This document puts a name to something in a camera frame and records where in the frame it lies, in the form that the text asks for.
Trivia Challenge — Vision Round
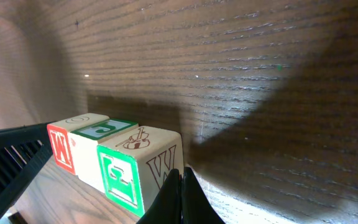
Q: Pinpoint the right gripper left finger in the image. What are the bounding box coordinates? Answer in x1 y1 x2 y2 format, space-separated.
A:
137 169 181 224

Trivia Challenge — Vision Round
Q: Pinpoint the cream picture block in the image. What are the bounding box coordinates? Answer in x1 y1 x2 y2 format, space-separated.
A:
68 119 139 193

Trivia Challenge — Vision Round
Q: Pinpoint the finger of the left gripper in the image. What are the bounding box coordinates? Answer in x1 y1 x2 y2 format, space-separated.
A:
0 123 53 218

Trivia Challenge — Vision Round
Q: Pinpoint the green picture block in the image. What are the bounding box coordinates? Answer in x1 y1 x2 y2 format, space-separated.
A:
97 126 184 217

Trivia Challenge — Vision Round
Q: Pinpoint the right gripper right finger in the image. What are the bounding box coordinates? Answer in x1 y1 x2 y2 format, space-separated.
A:
181 167 224 224

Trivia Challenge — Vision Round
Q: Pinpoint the red M letter block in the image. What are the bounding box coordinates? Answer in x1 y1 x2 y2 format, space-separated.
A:
47 113 109 175

